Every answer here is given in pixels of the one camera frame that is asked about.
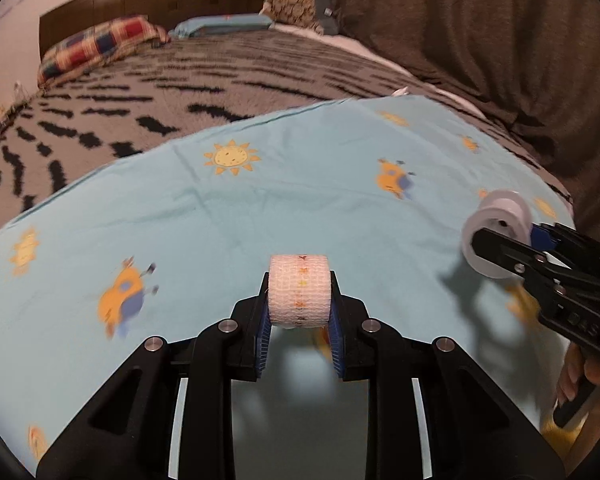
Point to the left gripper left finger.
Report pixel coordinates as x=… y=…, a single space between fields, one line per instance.
x=167 y=399

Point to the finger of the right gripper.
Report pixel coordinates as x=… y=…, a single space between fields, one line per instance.
x=504 y=252
x=543 y=237

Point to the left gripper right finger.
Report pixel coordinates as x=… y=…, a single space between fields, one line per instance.
x=433 y=412

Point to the white bandage roll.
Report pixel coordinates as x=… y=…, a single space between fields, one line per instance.
x=299 y=291

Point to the person's right hand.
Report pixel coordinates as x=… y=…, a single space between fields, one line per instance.
x=576 y=365

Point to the yellow fluffy rug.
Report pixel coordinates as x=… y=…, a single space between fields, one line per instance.
x=558 y=438

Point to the light blue sun-print sheet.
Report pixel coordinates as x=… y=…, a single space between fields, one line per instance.
x=166 y=242

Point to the dark brown curtain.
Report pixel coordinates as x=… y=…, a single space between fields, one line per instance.
x=531 y=65

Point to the grey black patterned blanket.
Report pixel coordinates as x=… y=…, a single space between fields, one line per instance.
x=190 y=85

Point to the patterned cushion by curtain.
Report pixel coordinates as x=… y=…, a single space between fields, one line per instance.
x=316 y=15

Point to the folded light blue pillow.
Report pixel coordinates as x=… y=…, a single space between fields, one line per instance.
x=220 y=25

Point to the plaid red blue pillow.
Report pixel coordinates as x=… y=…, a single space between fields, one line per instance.
x=97 y=46

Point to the dark wooden headboard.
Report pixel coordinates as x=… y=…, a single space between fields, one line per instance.
x=76 y=15

